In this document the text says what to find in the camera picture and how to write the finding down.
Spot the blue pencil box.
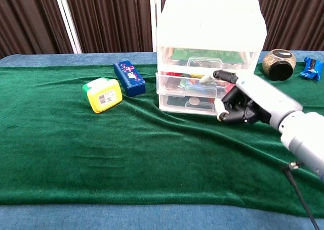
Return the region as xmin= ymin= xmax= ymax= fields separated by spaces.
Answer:
xmin=113 ymin=60 xmax=147 ymax=98

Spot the black cable with angled plug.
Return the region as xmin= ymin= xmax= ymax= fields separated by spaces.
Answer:
xmin=280 ymin=161 xmax=321 ymax=230

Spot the green velvet cloth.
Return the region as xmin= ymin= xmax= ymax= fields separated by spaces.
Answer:
xmin=0 ymin=62 xmax=324 ymax=219

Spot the clear plastic bottom drawer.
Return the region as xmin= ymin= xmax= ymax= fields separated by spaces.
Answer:
xmin=158 ymin=93 xmax=223 ymax=114

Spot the clear plastic drawer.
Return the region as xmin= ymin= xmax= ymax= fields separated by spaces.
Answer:
xmin=155 ymin=72 xmax=238 ymax=100
xmin=157 ymin=47 xmax=261 ymax=71
xmin=158 ymin=93 xmax=223 ymax=114

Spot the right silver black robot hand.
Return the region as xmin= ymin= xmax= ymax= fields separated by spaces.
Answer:
xmin=199 ymin=69 xmax=304 ymax=126

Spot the round jar with black lid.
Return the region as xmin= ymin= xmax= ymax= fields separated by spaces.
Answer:
xmin=262 ymin=49 xmax=297 ymax=82

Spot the clear plastic drawer organizer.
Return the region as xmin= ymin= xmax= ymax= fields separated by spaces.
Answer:
xmin=155 ymin=0 xmax=268 ymax=116

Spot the blue table cover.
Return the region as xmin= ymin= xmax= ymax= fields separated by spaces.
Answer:
xmin=0 ymin=50 xmax=324 ymax=230

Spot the green yellow wipes box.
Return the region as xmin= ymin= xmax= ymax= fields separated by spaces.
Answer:
xmin=82 ymin=77 xmax=124 ymax=114

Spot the blue snack packet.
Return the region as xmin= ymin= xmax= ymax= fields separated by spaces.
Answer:
xmin=300 ymin=57 xmax=324 ymax=83

